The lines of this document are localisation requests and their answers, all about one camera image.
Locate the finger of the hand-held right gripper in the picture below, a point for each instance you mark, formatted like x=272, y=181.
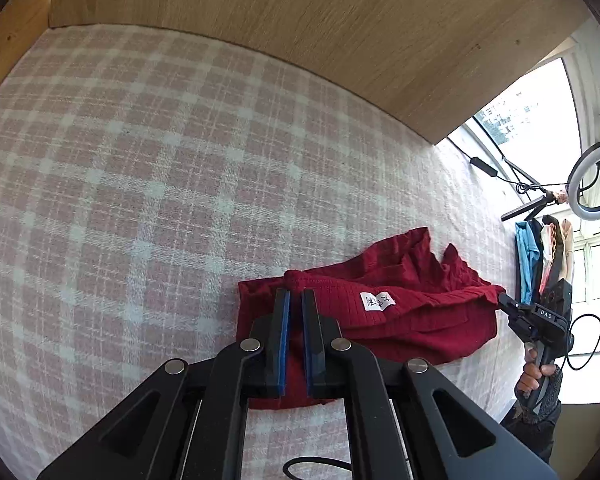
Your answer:
x=517, y=312

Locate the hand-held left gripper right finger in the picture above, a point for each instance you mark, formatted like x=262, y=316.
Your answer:
x=309, y=340

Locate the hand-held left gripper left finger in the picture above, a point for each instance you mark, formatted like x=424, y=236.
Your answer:
x=282, y=340

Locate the red knit garment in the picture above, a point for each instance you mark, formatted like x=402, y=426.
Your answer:
x=410, y=325

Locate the person's right forearm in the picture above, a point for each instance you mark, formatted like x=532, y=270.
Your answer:
x=537, y=425

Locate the person's right hand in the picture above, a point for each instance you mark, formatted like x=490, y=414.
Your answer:
x=530, y=377

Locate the blue hanging garment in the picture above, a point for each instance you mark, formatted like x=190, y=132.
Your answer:
x=525, y=260

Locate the pink hanging garment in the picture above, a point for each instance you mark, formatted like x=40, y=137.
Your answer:
x=549, y=255

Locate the beige hanging garment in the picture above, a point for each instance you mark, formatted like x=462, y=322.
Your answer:
x=566, y=245

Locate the black tripod stand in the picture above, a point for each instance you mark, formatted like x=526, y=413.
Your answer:
x=530, y=206

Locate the pink plaid bed sheet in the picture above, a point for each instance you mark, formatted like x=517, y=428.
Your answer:
x=130, y=185

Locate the white framed window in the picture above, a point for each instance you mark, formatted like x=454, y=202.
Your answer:
x=587, y=90

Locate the light wooden headboard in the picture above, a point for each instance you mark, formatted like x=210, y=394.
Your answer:
x=330, y=25

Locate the pine wood side panel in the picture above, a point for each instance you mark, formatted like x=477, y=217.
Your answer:
x=15, y=55

